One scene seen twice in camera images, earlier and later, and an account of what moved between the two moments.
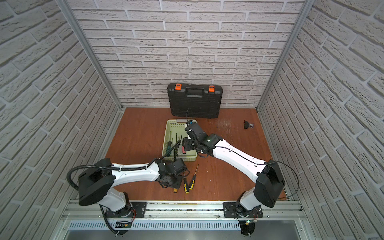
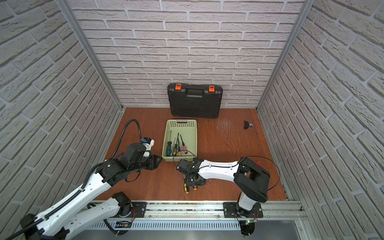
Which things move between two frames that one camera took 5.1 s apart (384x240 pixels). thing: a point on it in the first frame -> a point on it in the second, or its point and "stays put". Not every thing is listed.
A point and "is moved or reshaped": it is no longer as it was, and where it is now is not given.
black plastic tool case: x=194 y=101 stays put
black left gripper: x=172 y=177 -> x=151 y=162
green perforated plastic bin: x=173 y=144 stays put
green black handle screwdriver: x=169 y=146 stays put
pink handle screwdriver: x=184 y=152 stays put
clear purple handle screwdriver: x=176 y=148 is moved or reshaped
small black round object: x=247 y=125 stays put
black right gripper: x=186 y=142 -> x=188 y=179
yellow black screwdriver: x=185 y=185 stays put
